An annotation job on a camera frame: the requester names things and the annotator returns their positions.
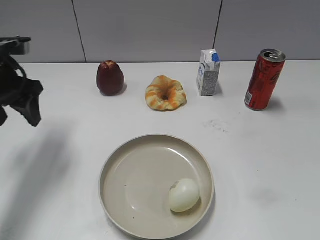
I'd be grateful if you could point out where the orange swirl bread roll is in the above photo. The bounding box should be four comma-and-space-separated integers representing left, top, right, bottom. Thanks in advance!
144, 75, 187, 111

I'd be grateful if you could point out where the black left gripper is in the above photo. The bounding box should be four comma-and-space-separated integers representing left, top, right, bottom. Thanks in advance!
0, 56, 44, 127

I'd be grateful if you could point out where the red soda can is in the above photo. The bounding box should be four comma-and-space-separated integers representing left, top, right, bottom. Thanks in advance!
244, 48, 286, 111

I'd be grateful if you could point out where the beige round plate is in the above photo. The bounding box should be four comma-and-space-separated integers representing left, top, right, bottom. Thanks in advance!
98, 134, 216, 240

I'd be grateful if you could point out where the dark red wax apple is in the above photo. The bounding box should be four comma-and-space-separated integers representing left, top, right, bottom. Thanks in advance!
96, 60, 125, 96

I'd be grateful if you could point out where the small white milk carton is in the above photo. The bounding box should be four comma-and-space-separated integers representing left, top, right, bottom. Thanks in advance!
196, 49, 221, 97

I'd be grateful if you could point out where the white egg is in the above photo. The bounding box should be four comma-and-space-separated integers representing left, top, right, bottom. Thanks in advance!
168, 178, 200, 213

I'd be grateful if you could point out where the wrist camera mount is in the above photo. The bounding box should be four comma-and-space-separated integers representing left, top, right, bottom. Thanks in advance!
0, 36, 32, 56

